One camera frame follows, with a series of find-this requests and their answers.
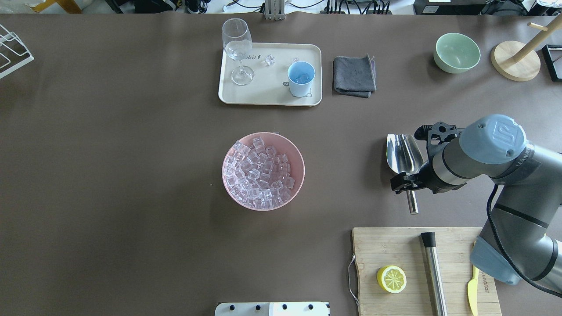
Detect steel ice scoop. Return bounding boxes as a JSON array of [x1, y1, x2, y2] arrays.
[[386, 134, 424, 215]]

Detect wooden mug tree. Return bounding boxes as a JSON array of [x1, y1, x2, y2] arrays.
[[490, 14, 562, 82]]

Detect clear ice cubes pile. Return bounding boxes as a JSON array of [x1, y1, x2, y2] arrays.
[[223, 137, 295, 208]]

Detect pink bowl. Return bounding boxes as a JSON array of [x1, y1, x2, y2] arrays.
[[222, 132, 306, 212]]

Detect half lemon slice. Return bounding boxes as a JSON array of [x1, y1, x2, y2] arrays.
[[377, 265, 407, 294]]

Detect steel muddler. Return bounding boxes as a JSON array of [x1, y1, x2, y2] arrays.
[[420, 232, 448, 316]]

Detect blue cup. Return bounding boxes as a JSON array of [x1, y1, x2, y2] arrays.
[[287, 61, 317, 97]]

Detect metal mirror tray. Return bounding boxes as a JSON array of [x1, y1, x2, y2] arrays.
[[541, 44, 562, 82]]

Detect right spilled cube on tray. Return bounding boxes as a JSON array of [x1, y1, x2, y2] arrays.
[[263, 54, 276, 67]]

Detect bamboo cutting board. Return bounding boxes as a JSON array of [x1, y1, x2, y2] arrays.
[[353, 227, 480, 316]]

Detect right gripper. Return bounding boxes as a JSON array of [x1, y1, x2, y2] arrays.
[[390, 122, 466, 194]]

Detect mint green bowl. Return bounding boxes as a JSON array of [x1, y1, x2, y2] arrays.
[[433, 33, 480, 74]]

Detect grey folded cloth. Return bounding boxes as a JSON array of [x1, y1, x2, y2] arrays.
[[333, 55, 377, 98]]

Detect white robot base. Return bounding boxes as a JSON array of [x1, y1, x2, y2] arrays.
[[214, 302, 331, 316]]

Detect clear wine glass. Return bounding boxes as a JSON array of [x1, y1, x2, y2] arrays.
[[222, 18, 254, 86]]

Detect beige rabbit tray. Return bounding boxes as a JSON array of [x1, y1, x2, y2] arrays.
[[218, 43, 323, 106]]

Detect white cup rack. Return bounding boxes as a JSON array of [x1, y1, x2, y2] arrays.
[[0, 25, 34, 78]]

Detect yellow plastic knife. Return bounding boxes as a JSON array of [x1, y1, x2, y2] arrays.
[[466, 265, 479, 316]]

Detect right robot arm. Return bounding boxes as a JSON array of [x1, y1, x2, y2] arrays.
[[391, 114, 562, 297]]

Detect ice cubes in cup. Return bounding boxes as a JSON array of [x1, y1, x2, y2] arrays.
[[293, 73, 311, 85]]

